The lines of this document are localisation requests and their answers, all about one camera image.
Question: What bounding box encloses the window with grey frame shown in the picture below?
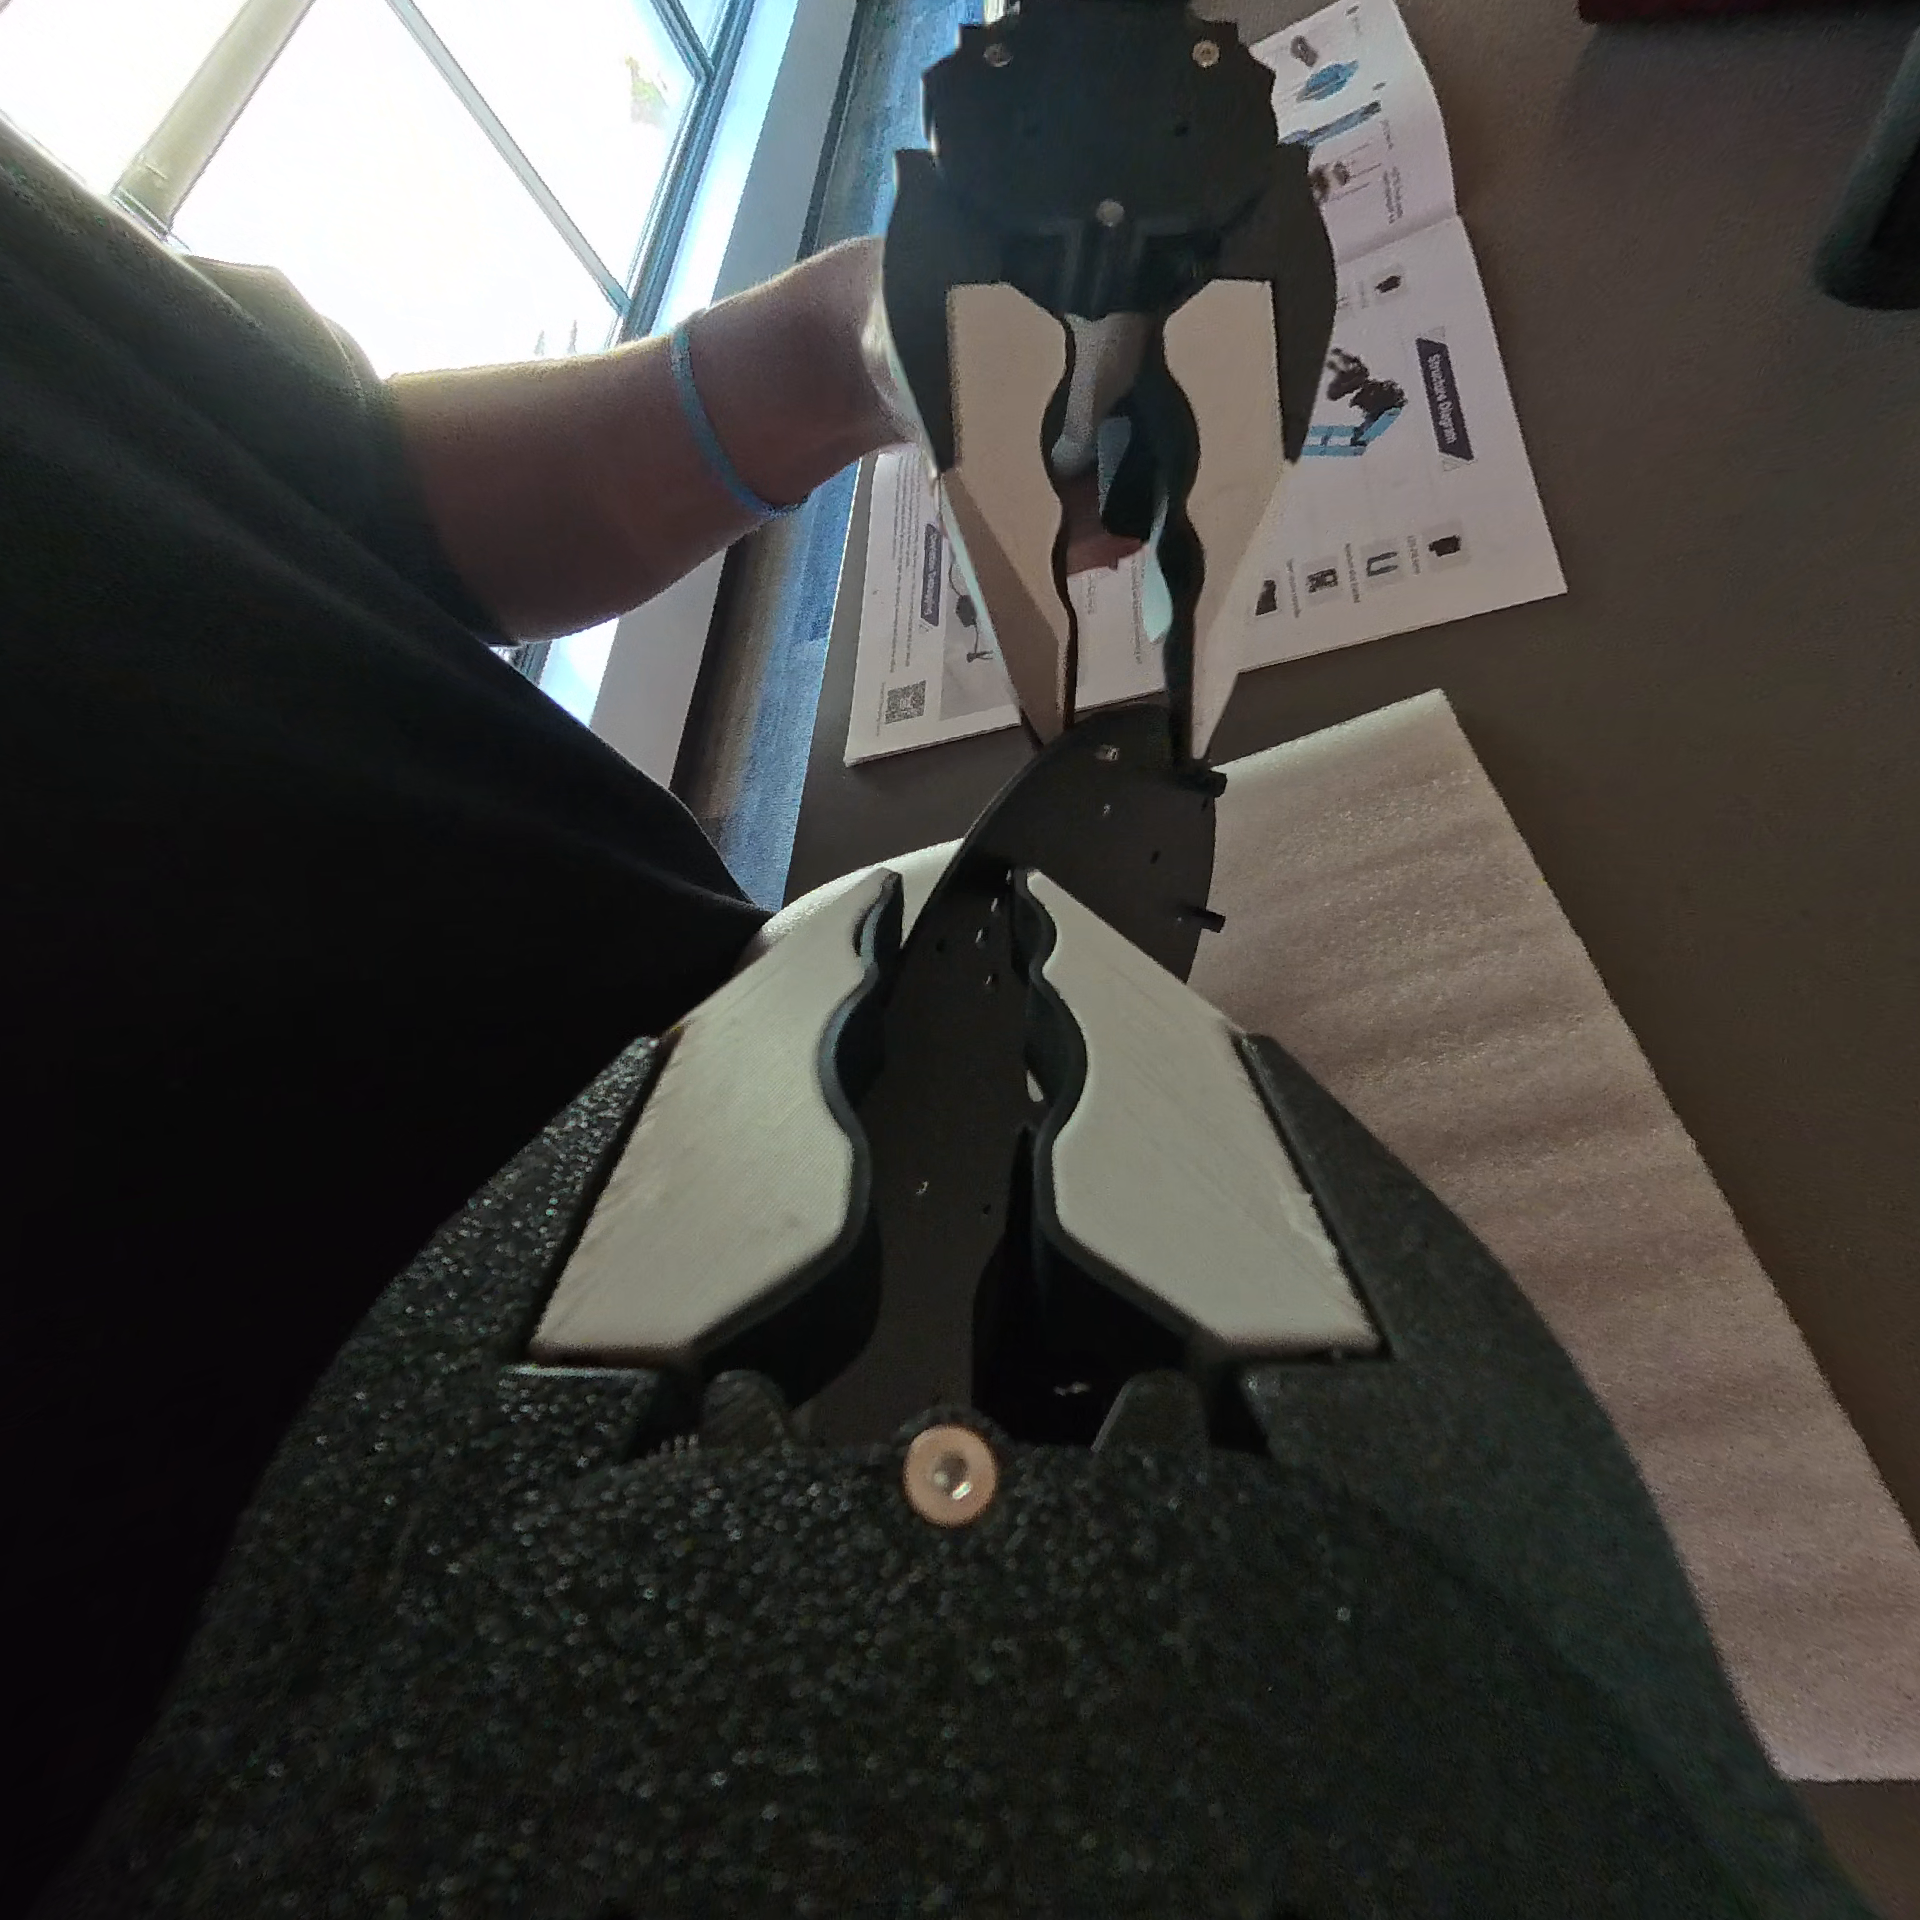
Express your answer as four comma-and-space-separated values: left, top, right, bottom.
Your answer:
0, 0, 760, 721

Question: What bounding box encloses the printed instruction leaflet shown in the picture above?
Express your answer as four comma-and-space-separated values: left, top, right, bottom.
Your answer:
843, 0, 1570, 767

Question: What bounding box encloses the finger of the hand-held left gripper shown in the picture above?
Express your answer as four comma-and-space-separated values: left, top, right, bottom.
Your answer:
1133, 284, 1295, 766
940, 287, 1084, 749

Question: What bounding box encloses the black metal chassis plate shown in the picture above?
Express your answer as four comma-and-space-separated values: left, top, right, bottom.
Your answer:
873, 704, 1235, 1450

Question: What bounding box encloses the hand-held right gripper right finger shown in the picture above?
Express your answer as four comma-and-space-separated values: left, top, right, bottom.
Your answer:
1015, 867, 1383, 1426

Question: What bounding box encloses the person's left hand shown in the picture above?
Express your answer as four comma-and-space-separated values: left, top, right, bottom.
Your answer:
791, 234, 931, 493

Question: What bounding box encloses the white foam sheet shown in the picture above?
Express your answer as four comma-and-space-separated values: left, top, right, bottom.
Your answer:
1194, 689, 1920, 1789

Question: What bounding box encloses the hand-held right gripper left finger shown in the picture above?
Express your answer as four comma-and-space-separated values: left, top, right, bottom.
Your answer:
527, 870, 907, 1417

